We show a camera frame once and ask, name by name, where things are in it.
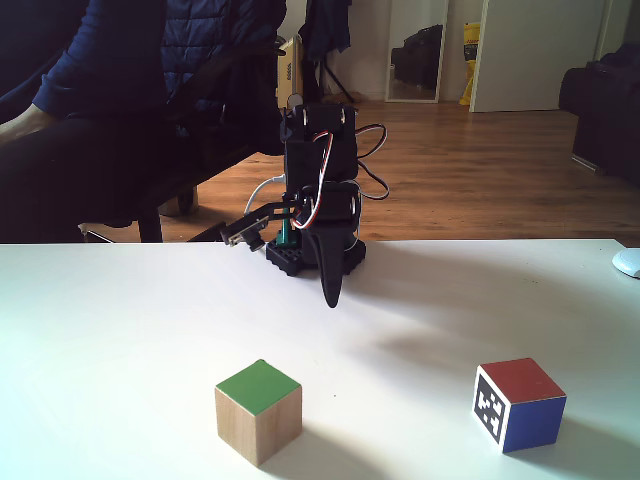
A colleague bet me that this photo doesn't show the person's hand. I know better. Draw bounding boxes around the person's hand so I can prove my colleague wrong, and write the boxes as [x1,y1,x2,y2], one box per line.
[0,103,59,147]

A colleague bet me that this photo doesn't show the green table clamp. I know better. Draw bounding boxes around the green table clamp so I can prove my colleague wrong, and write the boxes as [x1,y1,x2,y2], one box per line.
[276,207,297,250]

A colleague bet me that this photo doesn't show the standing mirror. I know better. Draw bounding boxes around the standing mirror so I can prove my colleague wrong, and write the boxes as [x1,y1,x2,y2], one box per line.
[384,0,450,104]

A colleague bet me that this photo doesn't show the white USB cable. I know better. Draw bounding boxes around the white USB cable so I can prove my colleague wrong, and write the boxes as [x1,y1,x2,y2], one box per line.
[244,174,287,237]

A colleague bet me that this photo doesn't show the dark clothes on stand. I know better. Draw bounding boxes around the dark clothes on stand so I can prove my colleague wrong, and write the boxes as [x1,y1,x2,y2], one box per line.
[298,0,357,105]

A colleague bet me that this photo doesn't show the black sofa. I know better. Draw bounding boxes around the black sofa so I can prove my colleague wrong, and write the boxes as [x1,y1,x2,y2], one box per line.
[558,42,640,190]

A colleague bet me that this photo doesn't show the person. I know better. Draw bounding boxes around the person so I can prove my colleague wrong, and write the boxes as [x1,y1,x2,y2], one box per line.
[0,0,289,244]

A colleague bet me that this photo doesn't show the white door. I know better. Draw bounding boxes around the white door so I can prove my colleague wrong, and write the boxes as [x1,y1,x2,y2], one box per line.
[468,0,612,114]

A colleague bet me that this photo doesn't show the red blue marker cube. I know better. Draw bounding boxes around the red blue marker cube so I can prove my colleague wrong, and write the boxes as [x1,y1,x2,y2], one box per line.
[471,357,568,454]

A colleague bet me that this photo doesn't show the yellow bag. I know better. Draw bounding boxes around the yellow bag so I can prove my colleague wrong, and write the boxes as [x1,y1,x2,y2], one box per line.
[459,21,482,107]

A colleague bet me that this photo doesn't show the white round object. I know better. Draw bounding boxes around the white round object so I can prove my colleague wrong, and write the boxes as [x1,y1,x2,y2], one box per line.
[611,246,640,279]

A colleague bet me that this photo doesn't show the black chair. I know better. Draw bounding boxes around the black chair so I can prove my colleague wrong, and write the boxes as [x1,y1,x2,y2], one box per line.
[77,44,289,244]

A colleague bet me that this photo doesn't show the green-topped wooden cube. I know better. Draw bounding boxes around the green-topped wooden cube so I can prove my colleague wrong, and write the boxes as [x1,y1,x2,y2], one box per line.
[214,358,304,468]

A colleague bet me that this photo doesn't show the red white servo cable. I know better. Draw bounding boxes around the red white servo cable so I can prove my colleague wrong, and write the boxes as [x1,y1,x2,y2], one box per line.
[355,123,392,202]
[292,131,335,232]

